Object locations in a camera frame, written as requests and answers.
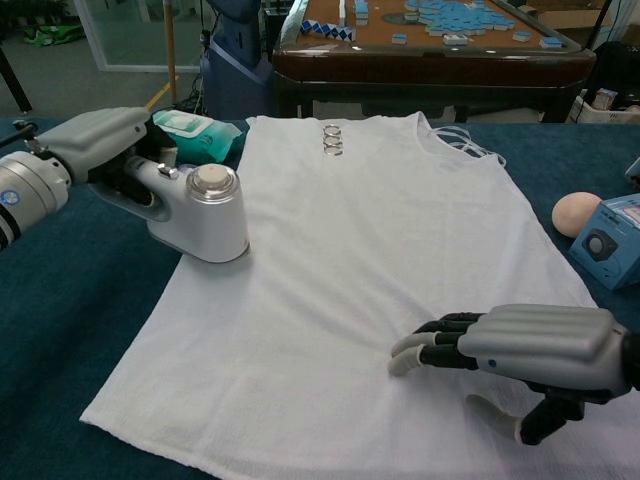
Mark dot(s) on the green wet wipes pack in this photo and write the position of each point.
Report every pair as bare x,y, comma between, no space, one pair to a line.
215,137

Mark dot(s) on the wooden pole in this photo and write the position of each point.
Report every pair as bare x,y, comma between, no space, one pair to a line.
171,50

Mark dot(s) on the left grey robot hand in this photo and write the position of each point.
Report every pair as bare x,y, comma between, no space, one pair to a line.
100,135

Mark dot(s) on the blue speaker carton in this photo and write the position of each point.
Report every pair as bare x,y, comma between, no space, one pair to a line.
600,250

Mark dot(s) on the dark blue tablecloth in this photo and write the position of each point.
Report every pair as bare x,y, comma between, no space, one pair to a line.
60,350

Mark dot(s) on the glass door panel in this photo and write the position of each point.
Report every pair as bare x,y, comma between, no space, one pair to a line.
140,30

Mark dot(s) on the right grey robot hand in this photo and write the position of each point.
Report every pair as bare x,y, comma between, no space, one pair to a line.
540,340

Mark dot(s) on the beige foam ball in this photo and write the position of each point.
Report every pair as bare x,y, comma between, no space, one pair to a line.
572,212

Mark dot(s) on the green bag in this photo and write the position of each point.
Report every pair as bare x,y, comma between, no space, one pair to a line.
52,35

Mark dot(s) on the blue white snake cube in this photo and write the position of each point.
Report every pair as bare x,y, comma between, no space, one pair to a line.
325,27

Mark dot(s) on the white sleeveless top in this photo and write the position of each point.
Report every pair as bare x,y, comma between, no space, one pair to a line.
325,300

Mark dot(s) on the white garment steamer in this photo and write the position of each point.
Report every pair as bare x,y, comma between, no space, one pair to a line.
215,225

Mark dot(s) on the brown mahjong table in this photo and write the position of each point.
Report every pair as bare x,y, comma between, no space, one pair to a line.
425,65

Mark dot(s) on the white plastic crate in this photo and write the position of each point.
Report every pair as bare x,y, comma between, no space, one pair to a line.
607,112

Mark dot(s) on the black table leg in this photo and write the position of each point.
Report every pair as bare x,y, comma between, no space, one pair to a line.
17,85

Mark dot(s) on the blue machine housing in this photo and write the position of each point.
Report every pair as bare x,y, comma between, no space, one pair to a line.
235,75

